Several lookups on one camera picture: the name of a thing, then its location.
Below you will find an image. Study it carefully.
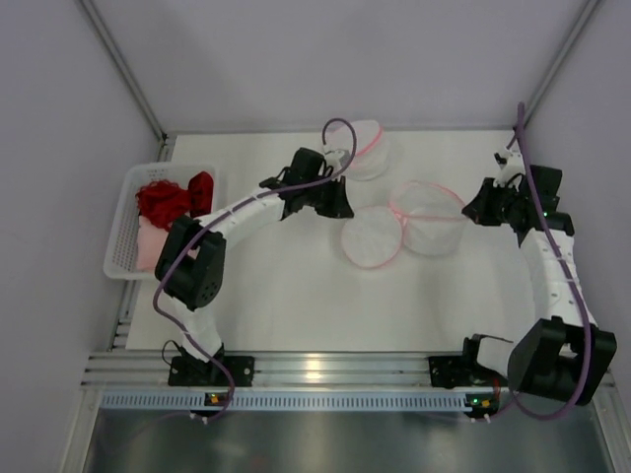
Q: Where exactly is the pink-trimmed mesh laundry bag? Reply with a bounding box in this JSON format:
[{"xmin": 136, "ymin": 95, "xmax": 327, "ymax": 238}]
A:
[{"xmin": 326, "ymin": 119, "xmax": 390, "ymax": 181}]

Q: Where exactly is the red lace garment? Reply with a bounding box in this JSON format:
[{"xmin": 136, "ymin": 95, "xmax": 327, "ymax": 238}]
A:
[{"xmin": 135, "ymin": 171, "xmax": 215, "ymax": 231}]

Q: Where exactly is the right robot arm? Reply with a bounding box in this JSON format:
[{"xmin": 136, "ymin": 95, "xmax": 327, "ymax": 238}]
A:
[{"xmin": 462, "ymin": 161, "xmax": 617, "ymax": 406}]

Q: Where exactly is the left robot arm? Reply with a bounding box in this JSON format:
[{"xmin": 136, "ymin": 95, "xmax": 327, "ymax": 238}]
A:
[{"xmin": 153, "ymin": 148, "xmax": 355, "ymax": 364}]

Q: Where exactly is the pink garment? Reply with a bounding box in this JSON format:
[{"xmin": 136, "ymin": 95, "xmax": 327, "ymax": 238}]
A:
[{"xmin": 136, "ymin": 216, "xmax": 168, "ymax": 272}]

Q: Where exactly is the white plastic basket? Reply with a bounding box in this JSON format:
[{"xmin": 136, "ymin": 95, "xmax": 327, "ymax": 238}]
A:
[{"xmin": 103, "ymin": 162, "xmax": 222, "ymax": 281}]

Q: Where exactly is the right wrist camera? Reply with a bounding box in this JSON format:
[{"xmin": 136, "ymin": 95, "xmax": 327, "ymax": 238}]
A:
[{"xmin": 494, "ymin": 148, "xmax": 525, "ymax": 188}]

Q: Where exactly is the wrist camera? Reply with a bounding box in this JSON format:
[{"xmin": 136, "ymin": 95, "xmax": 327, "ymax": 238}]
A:
[
  {"xmin": 323, "ymin": 149, "xmax": 352, "ymax": 169},
  {"xmin": 494, "ymin": 148, "xmax": 525, "ymax": 188}
]

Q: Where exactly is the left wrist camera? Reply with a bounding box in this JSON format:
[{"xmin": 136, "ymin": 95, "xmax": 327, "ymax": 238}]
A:
[{"xmin": 323, "ymin": 149, "xmax": 352, "ymax": 169}]

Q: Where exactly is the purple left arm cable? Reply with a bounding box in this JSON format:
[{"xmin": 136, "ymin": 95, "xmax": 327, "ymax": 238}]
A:
[{"xmin": 152, "ymin": 117, "xmax": 359, "ymax": 420}]

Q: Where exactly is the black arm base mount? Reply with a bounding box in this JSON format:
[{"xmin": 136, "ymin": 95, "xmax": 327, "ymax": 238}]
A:
[{"xmin": 428, "ymin": 355, "xmax": 508, "ymax": 389}]

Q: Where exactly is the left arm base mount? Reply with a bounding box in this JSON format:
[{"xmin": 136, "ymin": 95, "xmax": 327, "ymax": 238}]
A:
[{"xmin": 168, "ymin": 353, "xmax": 255, "ymax": 387}]

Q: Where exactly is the perforated cable tray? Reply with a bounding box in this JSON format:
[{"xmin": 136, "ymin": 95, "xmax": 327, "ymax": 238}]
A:
[{"xmin": 101, "ymin": 391, "xmax": 497, "ymax": 413}]

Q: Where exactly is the aluminium rail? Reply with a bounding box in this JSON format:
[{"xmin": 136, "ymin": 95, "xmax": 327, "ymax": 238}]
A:
[{"xmin": 81, "ymin": 350, "xmax": 617, "ymax": 390}]

